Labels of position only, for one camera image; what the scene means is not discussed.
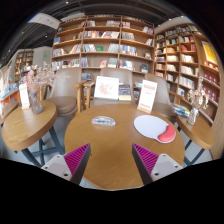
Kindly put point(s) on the beige armchair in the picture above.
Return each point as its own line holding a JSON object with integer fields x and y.
{"x": 67, "y": 92}
{"x": 124, "y": 76}
{"x": 162, "y": 104}

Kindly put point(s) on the beige armchair centre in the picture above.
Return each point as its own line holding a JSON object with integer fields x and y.
{"x": 124, "y": 76}

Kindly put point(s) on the white red sign wooden base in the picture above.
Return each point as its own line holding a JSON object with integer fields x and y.
{"x": 147, "y": 96}

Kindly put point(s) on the round wooden left table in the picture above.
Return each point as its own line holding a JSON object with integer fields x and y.
{"x": 23, "y": 131}

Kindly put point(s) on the vase with pink dried flowers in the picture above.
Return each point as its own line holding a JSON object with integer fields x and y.
{"x": 36, "y": 79}

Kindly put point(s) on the stack of books right table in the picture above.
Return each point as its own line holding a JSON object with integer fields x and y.
{"x": 181, "y": 110}

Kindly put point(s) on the wooden bookshelf right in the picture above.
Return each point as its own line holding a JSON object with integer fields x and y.
{"x": 181, "y": 60}

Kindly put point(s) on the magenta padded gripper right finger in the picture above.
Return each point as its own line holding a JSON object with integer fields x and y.
{"x": 152, "y": 166}

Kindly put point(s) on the white picture book on chair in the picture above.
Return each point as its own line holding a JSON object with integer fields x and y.
{"x": 106, "y": 88}

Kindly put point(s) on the distant wooden bookshelf left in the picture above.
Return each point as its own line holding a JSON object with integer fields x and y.
{"x": 23, "y": 62}

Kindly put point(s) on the round wooden centre table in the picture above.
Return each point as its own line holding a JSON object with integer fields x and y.
{"x": 111, "y": 165}

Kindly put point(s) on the round wooden right table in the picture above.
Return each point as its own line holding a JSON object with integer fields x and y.
{"x": 200, "y": 133}

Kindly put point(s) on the yellow poster on shelf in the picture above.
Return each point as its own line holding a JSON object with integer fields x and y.
{"x": 210, "y": 56}

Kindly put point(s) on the white sign on left table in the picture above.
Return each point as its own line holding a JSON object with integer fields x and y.
{"x": 24, "y": 96}

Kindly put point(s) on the dark book on chair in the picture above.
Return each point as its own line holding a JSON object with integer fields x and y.
{"x": 124, "y": 92}

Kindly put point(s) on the white mouse pad red rest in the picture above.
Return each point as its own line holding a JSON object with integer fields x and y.
{"x": 155, "y": 128}

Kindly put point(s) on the beige armchair left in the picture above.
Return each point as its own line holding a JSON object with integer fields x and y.
{"x": 67, "y": 92}

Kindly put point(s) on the transparent computer mouse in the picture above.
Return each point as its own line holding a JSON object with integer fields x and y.
{"x": 103, "y": 120}

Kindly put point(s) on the round wooden table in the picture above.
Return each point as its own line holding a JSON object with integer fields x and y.
{"x": 200, "y": 133}
{"x": 23, "y": 131}
{"x": 111, "y": 165}

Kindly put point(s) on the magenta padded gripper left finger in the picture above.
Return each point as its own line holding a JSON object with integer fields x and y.
{"x": 71, "y": 166}

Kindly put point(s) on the glass vase with pale flowers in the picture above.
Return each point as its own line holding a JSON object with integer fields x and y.
{"x": 198, "y": 99}

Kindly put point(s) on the beige armchair right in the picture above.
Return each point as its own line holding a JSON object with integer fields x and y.
{"x": 162, "y": 104}

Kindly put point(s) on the large wooden bookshelf centre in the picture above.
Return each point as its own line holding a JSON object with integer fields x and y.
{"x": 95, "y": 42}

